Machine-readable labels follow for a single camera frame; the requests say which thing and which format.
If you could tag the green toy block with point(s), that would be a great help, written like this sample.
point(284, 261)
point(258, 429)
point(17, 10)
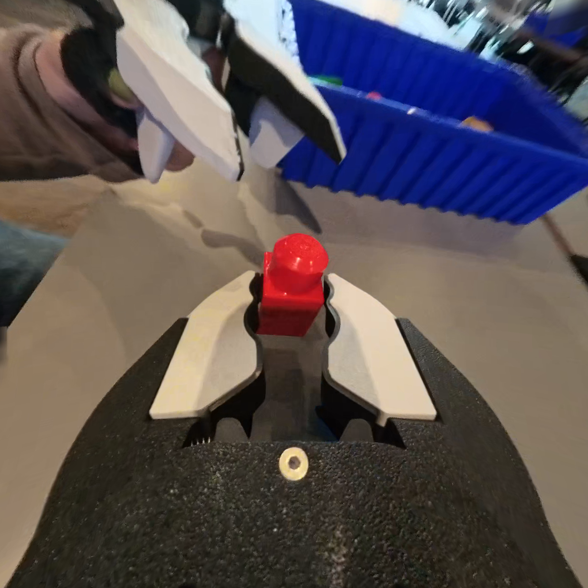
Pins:
point(327, 81)

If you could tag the red one-stud block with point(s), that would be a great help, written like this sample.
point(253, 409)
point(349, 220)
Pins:
point(287, 303)

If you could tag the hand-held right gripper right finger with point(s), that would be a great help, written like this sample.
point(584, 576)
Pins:
point(372, 353)

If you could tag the person's left forearm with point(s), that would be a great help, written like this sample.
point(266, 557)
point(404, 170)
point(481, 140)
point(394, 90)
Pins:
point(27, 115)

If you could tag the person's left hand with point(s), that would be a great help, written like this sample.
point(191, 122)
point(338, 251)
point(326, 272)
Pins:
point(183, 160)

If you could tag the blue plastic bin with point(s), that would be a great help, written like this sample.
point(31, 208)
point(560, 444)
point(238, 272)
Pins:
point(413, 151)

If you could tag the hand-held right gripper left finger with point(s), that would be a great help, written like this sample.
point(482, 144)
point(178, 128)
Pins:
point(202, 349)

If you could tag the yellow toy block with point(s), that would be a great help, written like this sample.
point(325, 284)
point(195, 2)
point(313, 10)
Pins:
point(477, 124)

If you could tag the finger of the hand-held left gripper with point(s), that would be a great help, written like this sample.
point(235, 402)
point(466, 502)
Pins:
point(174, 92)
point(275, 131)

